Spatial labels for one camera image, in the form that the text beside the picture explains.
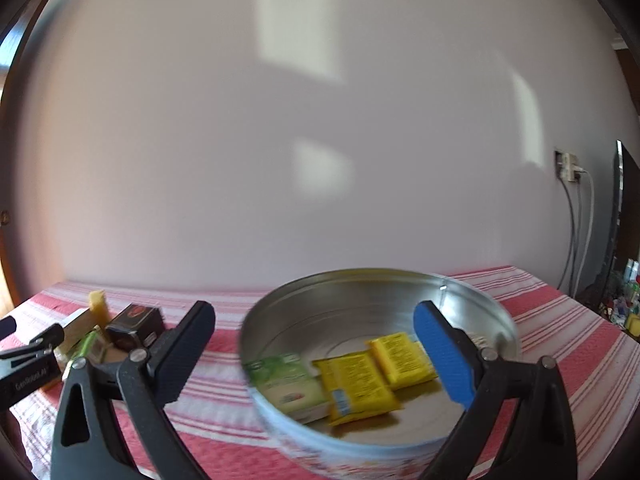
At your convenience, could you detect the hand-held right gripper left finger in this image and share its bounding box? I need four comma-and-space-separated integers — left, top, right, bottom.
49, 301, 217, 480

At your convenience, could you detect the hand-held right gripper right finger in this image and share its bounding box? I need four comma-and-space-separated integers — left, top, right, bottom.
413, 301, 578, 480

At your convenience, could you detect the beige box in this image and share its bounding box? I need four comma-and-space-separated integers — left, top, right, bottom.
55, 307, 98, 356

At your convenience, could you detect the yellow packet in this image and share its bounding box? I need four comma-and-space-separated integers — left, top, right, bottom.
312, 352, 405, 427
369, 332, 440, 391

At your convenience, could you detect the green tissue pack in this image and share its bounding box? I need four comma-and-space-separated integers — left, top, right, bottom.
62, 330, 115, 368

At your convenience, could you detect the black box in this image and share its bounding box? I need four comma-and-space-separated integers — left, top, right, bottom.
105, 303, 166, 352

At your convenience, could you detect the yellow sponge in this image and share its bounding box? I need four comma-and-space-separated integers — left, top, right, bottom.
88, 290, 112, 328

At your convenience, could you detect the green packet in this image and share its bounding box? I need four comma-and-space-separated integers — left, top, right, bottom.
245, 354, 333, 423

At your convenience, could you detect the round metal tin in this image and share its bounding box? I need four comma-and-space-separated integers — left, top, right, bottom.
239, 268, 522, 478

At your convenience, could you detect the red white striped tablecloth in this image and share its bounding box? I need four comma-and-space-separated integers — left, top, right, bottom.
10, 265, 640, 480

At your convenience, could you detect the cluster of small bottles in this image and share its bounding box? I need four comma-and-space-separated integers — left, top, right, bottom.
604, 257, 640, 328

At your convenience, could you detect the black television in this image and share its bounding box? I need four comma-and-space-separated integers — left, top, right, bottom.
596, 140, 640, 311

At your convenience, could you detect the grey cable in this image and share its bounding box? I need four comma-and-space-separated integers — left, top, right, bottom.
556, 175, 577, 296

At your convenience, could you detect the white cable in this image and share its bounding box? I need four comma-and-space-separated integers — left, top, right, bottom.
574, 169, 596, 297

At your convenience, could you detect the wall outlet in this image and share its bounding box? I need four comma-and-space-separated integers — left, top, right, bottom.
554, 149, 584, 182

